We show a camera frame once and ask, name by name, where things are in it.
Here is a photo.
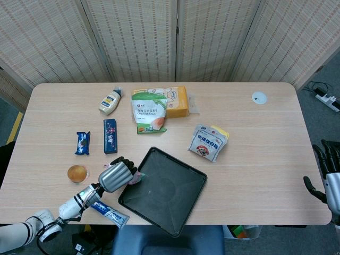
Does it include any pink snack packet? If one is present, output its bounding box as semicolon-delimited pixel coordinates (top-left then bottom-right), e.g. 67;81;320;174
103;164;147;185

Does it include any blue cookie packet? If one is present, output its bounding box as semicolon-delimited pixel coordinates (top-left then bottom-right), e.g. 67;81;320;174
74;131;91;156

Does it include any orange jelly cup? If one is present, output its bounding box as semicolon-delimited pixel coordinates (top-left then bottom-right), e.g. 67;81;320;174
67;164;90;184

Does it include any clear bin with coloured items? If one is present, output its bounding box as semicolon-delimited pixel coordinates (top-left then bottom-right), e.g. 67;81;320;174
222;225;263;240

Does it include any dark blue rectangular box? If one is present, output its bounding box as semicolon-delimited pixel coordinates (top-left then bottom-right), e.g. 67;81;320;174
103;118;119;155

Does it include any green white corn starch bag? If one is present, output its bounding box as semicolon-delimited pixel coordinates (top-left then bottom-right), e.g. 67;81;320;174
130;92;168;135

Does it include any woven folding screen panel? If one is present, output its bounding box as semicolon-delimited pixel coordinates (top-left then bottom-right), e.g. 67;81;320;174
230;0;340;90
0;59;35;112
175;0;266;82
0;0;115;88
81;0;181;83

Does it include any mayonnaise squeeze bottle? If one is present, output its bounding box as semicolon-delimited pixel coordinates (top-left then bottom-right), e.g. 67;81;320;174
98;86;124;116

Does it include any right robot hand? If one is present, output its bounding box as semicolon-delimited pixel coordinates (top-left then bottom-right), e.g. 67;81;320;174
303;139;340;215

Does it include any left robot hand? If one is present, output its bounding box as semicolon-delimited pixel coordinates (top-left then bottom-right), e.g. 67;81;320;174
97;156;139;193

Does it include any white sugar packet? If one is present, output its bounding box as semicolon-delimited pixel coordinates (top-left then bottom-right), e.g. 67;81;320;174
187;124;228;163

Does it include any black square plastic tray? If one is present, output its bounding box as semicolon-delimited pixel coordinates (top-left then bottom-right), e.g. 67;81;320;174
117;146;208;238

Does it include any yellow flat packet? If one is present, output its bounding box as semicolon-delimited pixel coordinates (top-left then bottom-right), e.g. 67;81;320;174
211;125;230;141

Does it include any black bulky object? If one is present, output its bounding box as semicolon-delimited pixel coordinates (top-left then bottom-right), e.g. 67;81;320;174
0;142;16;186

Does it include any blue padded seat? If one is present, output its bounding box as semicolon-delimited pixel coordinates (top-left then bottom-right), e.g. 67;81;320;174
111;225;226;255

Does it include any black device with white label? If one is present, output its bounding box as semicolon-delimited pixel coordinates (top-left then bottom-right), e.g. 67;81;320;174
71;232;98;253

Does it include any white power strip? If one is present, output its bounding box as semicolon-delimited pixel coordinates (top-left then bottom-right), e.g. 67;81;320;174
315;89;340;112

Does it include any black power cable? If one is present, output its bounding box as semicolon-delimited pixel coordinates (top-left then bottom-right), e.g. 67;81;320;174
302;81;330;94

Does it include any orange yellow snack bag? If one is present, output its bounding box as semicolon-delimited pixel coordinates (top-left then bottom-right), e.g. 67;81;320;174
132;85;200;119

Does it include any Crest toothpaste tube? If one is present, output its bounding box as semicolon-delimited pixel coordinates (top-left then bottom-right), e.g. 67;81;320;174
90;200;130;230

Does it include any round grey cable grommet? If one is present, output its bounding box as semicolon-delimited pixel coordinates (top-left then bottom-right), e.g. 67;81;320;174
251;91;268;105

